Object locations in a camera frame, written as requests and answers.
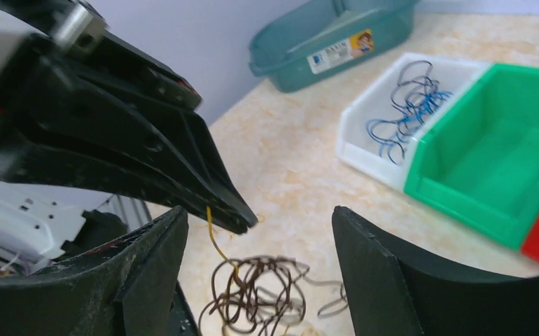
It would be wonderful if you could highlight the brown wire bundle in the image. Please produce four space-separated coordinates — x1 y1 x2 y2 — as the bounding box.
197 255 349 336

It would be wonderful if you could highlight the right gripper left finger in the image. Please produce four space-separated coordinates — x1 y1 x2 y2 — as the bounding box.
0 207 188 335

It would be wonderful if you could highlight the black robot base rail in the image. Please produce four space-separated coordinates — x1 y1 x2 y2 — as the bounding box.
165 283 199 336

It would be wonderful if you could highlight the blue wire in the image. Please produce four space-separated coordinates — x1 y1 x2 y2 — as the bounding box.
365 60 454 167

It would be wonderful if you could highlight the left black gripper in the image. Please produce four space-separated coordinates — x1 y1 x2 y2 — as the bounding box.
0 1 111 186

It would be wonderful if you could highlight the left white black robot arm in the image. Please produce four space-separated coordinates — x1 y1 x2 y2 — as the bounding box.
0 1 258 272

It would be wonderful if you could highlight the green plastic bin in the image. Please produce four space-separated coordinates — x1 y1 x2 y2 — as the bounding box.
405 64 539 249

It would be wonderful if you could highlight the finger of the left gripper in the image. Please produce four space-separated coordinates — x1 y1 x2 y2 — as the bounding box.
0 131 251 234
33 29 259 233

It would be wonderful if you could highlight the teal translucent plastic tub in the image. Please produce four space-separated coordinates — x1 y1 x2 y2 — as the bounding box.
248 0 417 92

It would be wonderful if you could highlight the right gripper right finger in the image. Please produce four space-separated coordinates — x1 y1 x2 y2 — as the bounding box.
332 206 539 335

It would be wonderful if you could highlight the white plastic bin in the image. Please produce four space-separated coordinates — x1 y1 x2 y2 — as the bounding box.
335 52 491 192

